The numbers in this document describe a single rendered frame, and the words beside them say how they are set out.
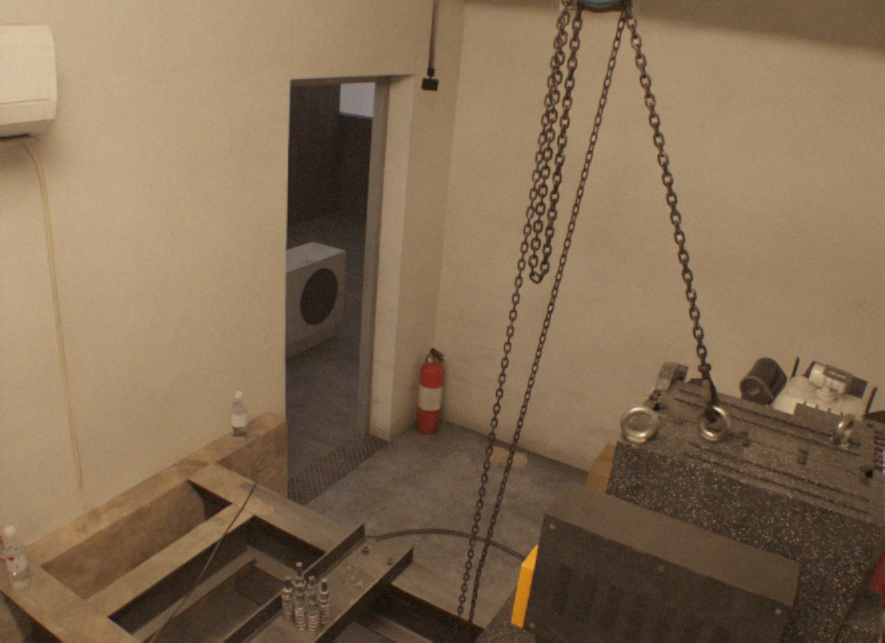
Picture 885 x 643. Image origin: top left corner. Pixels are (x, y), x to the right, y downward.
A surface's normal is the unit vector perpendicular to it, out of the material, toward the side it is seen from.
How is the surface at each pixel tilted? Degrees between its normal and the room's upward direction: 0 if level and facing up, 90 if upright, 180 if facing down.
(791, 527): 90
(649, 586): 90
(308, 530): 0
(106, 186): 90
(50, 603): 0
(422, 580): 0
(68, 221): 90
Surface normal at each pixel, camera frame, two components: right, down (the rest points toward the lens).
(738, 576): 0.09, -0.92
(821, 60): -0.50, 0.29
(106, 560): 0.86, 0.26
